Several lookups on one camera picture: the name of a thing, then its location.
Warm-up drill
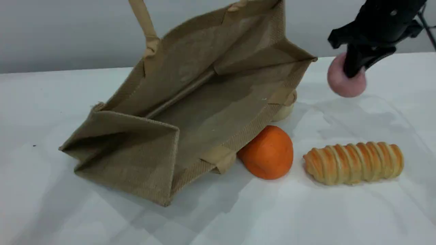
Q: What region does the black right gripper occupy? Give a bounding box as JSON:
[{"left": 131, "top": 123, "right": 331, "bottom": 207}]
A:
[{"left": 328, "top": 0, "right": 426, "bottom": 78}]

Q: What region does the pink peach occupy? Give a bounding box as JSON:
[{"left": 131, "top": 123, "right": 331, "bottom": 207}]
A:
[{"left": 327, "top": 52, "right": 367, "bottom": 98}]

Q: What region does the brown burlap tote bag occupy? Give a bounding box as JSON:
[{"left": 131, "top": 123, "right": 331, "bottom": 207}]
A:
[{"left": 59, "top": 0, "right": 318, "bottom": 207}]

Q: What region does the cream round food item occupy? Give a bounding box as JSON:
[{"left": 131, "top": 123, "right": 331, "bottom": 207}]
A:
[{"left": 271, "top": 90, "right": 297, "bottom": 122}]

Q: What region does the striped bread roll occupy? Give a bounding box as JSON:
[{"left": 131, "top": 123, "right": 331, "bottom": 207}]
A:
[{"left": 303, "top": 142, "right": 405, "bottom": 186}]

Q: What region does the orange fruit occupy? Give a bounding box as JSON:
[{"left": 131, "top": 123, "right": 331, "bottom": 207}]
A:
[{"left": 237, "top": 125, "right": 294, "bottom": 180}]

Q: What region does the black cable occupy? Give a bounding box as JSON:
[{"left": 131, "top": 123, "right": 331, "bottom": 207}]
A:
[{"left": 417, "top": 3, "right": 436, "bottom": 51}]

